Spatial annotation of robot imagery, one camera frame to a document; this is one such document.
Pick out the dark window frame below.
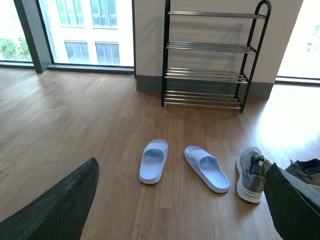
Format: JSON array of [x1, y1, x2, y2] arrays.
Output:
[[0, 0, 135, 74]]

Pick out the black metal shoe rack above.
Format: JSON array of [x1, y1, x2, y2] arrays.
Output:
[[161, 0, 272, 113]]

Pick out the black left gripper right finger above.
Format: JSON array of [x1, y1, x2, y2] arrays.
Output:
[[263, 162, 320, 240]]

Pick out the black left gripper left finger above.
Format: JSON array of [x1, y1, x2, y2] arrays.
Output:
[[0, 157, 99, 240]]

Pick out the light blue slipper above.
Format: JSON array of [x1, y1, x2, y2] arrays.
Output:
[[139, 139, 169, 185], [184, 146, 230, 194]]

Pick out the grey knit sneaker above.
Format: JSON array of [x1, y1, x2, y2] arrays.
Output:
[[236, 146, 267, 204], [285, 158, 320, 191]]

